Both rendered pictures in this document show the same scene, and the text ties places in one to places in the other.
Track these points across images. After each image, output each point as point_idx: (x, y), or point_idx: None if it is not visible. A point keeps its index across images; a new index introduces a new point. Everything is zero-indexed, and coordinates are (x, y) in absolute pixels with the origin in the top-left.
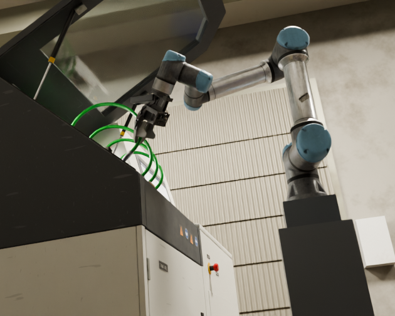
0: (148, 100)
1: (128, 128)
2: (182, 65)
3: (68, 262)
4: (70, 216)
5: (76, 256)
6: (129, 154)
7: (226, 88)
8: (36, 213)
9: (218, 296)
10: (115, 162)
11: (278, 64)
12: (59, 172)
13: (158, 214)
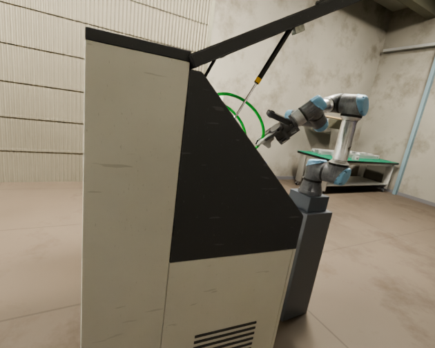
0: (284, 123)
1: (235, 112)
2: (322, 113)
3: (250, 269)
4: (256, 240)
5: (255, 266)
6: None
7: None
8: (233, 235)
9: None
10: (293, 206)
11: (344, 115)
12: (255, 206)
13: None
